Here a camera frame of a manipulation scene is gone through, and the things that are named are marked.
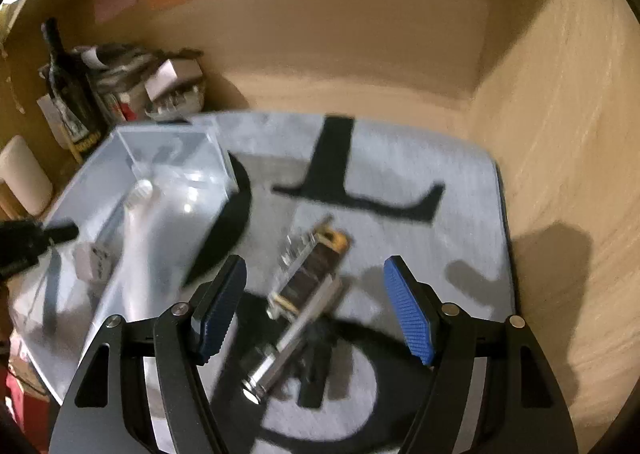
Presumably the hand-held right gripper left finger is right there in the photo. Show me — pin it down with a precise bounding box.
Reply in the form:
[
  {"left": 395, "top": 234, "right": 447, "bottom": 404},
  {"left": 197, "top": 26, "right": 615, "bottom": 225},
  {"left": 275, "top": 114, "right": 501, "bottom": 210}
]
[{"left": 48, "top": 255, "right": 248, "bottom": 454}]

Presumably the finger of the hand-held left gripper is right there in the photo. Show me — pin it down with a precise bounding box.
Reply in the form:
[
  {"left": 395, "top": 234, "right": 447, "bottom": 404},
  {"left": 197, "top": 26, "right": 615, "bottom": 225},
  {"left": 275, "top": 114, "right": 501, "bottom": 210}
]
[{"left": 42, "top": 218, "right": 79, "bottom": 243}]

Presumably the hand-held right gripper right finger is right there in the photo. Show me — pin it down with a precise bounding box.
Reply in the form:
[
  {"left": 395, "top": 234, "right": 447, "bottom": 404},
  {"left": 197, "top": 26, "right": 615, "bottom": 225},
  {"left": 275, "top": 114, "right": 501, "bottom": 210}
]
[{"left": 382, "top": 255, "right": 578, "bottom": 454}]

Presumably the silver key multi-tool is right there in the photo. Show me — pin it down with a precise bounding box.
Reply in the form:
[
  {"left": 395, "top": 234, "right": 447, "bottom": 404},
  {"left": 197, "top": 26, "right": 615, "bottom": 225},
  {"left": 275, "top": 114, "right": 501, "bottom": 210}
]
[{"left": 240, "top": 278, "right": 347, "bottom": 405}]

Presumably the black battery with gold top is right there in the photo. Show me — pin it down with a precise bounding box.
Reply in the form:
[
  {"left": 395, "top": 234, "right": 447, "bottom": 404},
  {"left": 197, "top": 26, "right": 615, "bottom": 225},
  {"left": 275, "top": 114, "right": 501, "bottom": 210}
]
[{"left": 267, "top": 220, "right": 352, "bottom": 321}]

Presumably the clear plastic storage box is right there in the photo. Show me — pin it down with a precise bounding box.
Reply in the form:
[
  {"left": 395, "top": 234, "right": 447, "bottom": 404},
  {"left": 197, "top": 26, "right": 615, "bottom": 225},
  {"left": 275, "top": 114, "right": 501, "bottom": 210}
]
[{"left": 10, "top": 121, "right": 242, "bottom": 387}]

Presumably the small white plastic block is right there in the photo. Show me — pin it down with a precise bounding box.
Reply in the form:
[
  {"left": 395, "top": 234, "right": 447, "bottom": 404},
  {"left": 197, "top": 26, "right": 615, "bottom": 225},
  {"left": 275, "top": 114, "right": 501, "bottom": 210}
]
[{"left": 74, "top": 241, "right": 120, "bottom": 285}]

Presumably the white cylinder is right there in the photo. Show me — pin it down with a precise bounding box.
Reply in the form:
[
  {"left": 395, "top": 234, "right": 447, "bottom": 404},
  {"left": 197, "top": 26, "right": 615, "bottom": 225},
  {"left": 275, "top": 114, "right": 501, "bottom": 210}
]
[{"left": 0, "top": 135, "right": 54, "bottom": 218}]

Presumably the white handheld massager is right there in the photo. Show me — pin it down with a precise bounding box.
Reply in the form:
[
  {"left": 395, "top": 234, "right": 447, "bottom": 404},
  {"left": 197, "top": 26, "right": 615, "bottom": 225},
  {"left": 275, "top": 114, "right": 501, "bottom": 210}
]
[{"left": 116, "top": 178, "right": 157, "bottom": 322}]

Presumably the dark wine bottle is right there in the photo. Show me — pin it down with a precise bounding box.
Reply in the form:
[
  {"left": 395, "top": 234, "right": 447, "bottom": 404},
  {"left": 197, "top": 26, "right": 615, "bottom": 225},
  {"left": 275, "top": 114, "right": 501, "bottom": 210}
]
[{"left": 39, "top": 18, "right": 109, "bottom": 166}]

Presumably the grey mat with black print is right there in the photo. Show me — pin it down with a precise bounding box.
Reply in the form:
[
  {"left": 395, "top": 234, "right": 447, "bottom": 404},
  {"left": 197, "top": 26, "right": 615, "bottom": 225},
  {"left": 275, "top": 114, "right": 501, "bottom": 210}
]
[{"left": 10, "top": 111, "right": 517, "bottom": 454}]

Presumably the pile of papers and booklets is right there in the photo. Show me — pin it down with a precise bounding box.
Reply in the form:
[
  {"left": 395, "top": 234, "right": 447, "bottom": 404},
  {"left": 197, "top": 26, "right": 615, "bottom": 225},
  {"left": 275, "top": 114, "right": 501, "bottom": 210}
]
[{"left": 75, "top": 44, "right": 206, "bottom": 124}]

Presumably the white folded card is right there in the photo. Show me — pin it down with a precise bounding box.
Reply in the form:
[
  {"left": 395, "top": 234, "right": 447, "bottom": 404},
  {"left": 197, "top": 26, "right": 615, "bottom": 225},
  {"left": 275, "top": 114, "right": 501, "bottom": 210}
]
[{"left": 145, "top": 59, "right": 203, "bottom": 97}]

